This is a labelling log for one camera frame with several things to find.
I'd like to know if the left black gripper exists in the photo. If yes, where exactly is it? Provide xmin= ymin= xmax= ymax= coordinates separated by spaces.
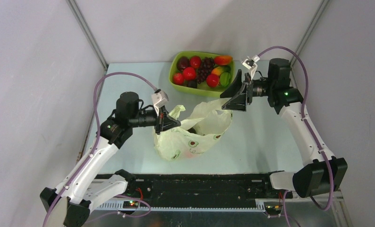
xmin=129 ymin=104 xmax=180 ymax=135

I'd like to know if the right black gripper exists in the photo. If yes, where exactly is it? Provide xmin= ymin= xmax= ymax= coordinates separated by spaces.
xmin=220 ymin=70 xmax=274 ymax=112

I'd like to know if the pale green plastic bag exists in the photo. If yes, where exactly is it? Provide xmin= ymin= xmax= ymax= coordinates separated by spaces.
xmin=153 ymin=98 xmax=232 ymax=161

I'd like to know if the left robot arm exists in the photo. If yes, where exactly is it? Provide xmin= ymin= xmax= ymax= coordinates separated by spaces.
xmin=40 ymin=89 xmax=181 ymax=227

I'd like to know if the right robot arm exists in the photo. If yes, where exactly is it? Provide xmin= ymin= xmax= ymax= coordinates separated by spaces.
xmin=220 ymin=56 xmax=348 ymax=198

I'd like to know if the green fake starfruit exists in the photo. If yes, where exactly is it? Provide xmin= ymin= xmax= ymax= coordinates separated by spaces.
xmin=219 ymin=72 xmax=231 ymax=87

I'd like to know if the red fake fruit lower right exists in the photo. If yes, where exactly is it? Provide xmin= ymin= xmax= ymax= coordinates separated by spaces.
xmin=206 ymin=74 xmax=220 ymax=88

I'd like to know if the red fake fruit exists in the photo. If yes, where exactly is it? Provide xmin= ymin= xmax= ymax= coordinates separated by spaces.
xmin=182 ymin=67 xmax=196 ymax=81
xmin=189 ymin=55 xmax=202 ymax=69
xmin=206 ymin=74 xmax=220 ymax=88

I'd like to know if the yellow green fake mango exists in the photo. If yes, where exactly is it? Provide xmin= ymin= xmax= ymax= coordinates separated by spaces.
xmin=211 ymin=65 xmax=231 ymax=77

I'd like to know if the orange red fake mango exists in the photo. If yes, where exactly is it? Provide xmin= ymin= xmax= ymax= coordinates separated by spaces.
xmin=213 ymin=55 xmax=233 ymax=66

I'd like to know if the fake grape bunch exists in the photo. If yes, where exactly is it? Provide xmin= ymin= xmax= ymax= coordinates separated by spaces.
xmin=196 ymin=57 xmax=215 ymax=84

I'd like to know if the fake strawberry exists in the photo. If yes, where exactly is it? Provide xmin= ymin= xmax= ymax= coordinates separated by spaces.
xmin=172 ymin=72 xmax=185 ymax=86

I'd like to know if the red fake fruit middle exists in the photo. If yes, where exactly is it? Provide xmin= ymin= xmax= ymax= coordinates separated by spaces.
xmin=182 ymin=67 xmax=196 ymax=81

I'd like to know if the red fake fruit top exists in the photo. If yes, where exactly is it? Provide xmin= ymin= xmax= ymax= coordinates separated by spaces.
xmin=189 ymin=55 xmax=202 ymax=69

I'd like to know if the dark red fake plum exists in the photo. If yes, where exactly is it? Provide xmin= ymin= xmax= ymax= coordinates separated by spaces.
xmin=176 ymin=56 xmax=190 ymax=71

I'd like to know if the green plastic fruit bowl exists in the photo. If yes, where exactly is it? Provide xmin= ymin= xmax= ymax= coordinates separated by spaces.
xmin=168 ymin=51 xmax=235 ymax=97

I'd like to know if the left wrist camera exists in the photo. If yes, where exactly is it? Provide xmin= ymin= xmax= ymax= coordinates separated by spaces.
xmin=151 ymin=89 xmax=169 ymax=116

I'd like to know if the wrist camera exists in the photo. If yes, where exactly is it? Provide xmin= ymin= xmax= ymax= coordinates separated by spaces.
xmin=151 ymin=89 xmax=169 ymax=116
xmin=241 ymin=55 xmax=260 ymax=82

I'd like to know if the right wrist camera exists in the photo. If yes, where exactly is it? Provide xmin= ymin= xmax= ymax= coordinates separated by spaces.
xmin=241 ymin=55 xmax=260 ymax=82

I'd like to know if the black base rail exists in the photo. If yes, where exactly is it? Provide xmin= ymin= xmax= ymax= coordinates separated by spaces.
xmin=81 ymin=173 xmax=288 ymax=209

